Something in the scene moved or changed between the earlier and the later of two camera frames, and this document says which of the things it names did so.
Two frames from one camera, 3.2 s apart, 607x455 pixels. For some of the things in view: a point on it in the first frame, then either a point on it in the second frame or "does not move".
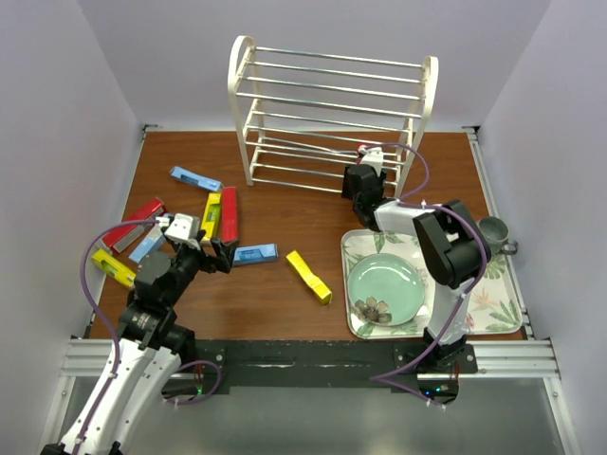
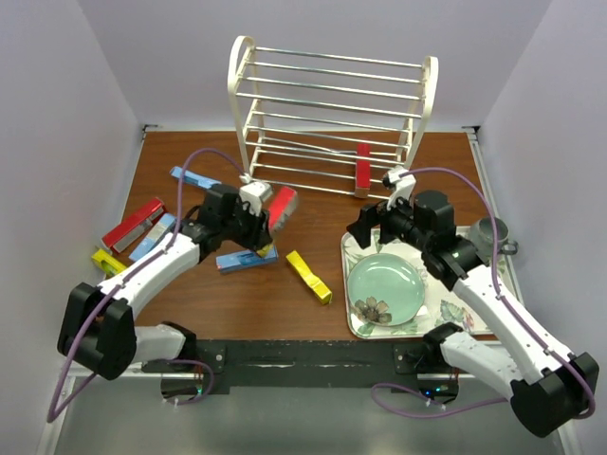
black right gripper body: x=346 y=192 -> x=397 y=224
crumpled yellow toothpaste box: x=313 y=282 does not move
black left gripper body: x=187 y=262 -> x=247 y=228
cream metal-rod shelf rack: x=302 y=117 does not move
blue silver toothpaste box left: x=147 y=244 does not move
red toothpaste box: x=123 y=236 does not move
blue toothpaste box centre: x=255 y=254 does not move
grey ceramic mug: x=496 y=233 does not move
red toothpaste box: x=229 y=222 -> x=282 y=207
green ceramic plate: x=385 y=289 does not move
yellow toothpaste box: x=211 y=216 -> x=264 y=251
